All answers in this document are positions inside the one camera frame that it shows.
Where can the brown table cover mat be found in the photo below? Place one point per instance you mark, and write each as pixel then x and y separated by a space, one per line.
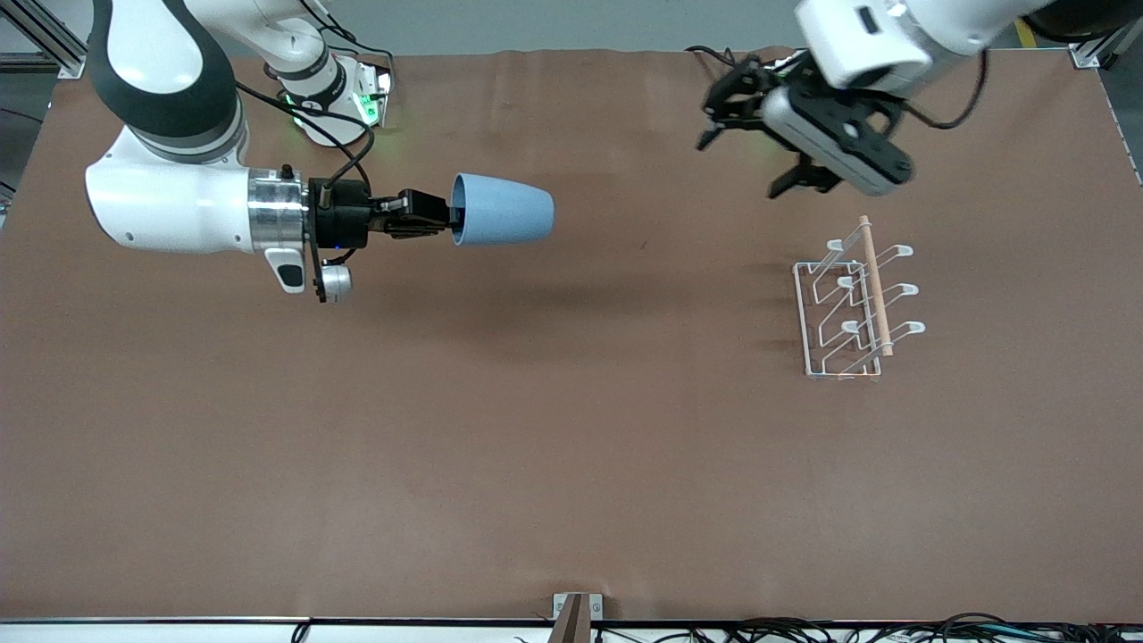
pixel 536 446

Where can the aluminium frame profile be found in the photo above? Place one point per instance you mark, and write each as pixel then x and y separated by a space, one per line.
pixel 45 40
pixel 1094 54

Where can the blue plastic cup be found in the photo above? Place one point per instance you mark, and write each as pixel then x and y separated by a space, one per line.
pixel 504 210

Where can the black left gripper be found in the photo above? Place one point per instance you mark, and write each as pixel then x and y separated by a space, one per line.
pixel 739 96

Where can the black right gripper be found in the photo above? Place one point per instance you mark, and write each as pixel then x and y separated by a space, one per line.
pixel 344 220

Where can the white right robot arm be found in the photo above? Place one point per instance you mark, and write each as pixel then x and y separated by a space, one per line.
pixel 161 196

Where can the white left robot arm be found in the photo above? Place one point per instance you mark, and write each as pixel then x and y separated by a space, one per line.
pixel 857 45

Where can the silver metal bracket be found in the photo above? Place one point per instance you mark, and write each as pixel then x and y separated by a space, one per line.
pixel 561 605

